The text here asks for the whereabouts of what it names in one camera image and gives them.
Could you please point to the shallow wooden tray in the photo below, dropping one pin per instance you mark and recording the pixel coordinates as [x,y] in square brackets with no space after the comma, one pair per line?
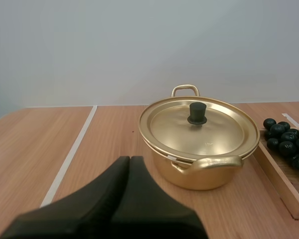
[281,179]

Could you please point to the gold lid with black knob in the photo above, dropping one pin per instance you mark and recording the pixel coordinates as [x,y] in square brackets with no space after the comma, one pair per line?
[196,134]

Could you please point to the bunch of dark toy grapes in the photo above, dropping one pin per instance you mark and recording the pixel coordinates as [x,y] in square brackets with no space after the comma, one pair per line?
[287,145]

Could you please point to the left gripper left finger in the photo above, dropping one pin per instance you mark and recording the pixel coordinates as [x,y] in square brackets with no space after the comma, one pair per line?
[89,199]

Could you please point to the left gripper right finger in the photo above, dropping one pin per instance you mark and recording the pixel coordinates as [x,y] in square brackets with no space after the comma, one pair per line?
[149,204]

